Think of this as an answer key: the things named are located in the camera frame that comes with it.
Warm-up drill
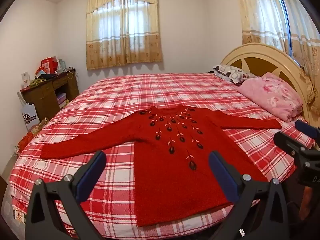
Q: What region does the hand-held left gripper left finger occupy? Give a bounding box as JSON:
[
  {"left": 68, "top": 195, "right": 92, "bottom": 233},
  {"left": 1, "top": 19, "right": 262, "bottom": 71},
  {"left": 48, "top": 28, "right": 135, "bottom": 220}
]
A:
[{"left": 24, "top": 151, "right": 107, "bottom": 240}]

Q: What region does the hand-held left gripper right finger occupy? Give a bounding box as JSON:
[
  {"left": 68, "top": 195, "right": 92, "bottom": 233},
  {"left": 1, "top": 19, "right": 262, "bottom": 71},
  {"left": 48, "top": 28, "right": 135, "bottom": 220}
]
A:
[{"left": 209, "top": 151, "right": 290, "bottom": 240}]

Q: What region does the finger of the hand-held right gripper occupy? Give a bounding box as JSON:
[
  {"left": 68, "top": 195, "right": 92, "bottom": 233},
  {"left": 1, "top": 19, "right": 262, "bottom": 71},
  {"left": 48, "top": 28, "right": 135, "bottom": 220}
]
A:
[
  {"left": 294, "top": 119, "right": 320, "bottom": 140},
  {"left": 273, "top": 131, "right": 310, "bottom": 160}
]

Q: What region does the red knitted sweater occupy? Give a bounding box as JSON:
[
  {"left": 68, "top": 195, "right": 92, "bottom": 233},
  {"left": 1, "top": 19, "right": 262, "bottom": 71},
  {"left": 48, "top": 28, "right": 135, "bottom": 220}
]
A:
[{"left": 40, "top": 105, "right": 282, "bottom": 228}]

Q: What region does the person's right forearm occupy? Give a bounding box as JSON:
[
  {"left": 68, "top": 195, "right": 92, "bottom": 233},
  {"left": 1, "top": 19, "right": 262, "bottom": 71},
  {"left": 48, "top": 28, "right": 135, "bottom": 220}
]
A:
[{"left": 301, "top": 187, "right": 315, "bottom": 221}]

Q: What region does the pink floral pillow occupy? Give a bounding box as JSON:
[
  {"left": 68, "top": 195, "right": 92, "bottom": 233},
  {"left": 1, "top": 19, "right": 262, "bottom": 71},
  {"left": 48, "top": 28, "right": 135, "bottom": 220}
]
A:
[{"left": 236, "top": 72, "right": 304, "bottom": 123}]

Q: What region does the bed with red plaid sheet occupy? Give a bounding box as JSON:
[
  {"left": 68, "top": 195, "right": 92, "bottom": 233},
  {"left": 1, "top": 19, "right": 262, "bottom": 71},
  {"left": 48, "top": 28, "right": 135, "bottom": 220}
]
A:
[{"left": 0, "top": 72, "right": 316, "bottom": 239}]

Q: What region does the stack of books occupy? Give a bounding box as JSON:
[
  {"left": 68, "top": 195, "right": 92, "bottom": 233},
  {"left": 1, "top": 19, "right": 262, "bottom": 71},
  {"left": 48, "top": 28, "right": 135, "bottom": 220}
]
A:
[{"left": 56, "top": 92, "right": 70, "bottom": 108}]

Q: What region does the cream wooden headboard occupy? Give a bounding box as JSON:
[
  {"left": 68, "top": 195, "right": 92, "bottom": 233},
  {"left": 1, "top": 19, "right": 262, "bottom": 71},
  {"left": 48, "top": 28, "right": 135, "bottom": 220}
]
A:
[{"left": 221, "top": 42, "right": 313, "bottom": 130}]

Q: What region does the white paper bag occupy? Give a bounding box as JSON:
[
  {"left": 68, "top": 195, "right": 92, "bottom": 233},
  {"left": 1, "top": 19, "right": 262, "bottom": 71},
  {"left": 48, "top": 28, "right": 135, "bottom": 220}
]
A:
[{"left": 17, "top": 91, "right": 40, "bottom": 132}]

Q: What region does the brown white patterned pillow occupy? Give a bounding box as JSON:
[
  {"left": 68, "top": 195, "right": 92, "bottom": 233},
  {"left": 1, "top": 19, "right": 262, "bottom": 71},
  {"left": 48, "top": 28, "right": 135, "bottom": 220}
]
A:
[{"left": 213, "top": 64, "right": 256, "bottom": 84}]

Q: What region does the brown wooden desk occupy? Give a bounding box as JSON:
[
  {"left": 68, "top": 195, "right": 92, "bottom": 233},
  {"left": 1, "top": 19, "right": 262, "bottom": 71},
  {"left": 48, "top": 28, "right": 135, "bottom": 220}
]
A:
[{"left": 20, "top": 68, "right": 80, "bottom": 123}]

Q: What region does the red gift bag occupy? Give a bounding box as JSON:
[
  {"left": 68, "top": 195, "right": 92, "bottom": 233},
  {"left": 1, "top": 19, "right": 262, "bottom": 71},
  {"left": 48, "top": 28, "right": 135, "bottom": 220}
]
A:
[{"left": 41, "top": 57, "right": 59, "bottom": 74}]

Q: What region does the long beige floral curtain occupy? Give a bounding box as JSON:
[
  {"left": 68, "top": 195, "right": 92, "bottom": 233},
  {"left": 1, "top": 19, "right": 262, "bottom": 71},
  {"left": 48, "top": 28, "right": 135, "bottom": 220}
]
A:
[{"left": 234, "top": 0, "right": 320, "bottom": 120}]

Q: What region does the beige patterned window curtain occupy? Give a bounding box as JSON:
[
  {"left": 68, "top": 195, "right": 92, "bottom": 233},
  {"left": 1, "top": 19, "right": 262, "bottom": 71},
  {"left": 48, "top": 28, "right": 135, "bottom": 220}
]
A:
[{"left": 86, "top": 0, "right": 163, "bottom": 71}]

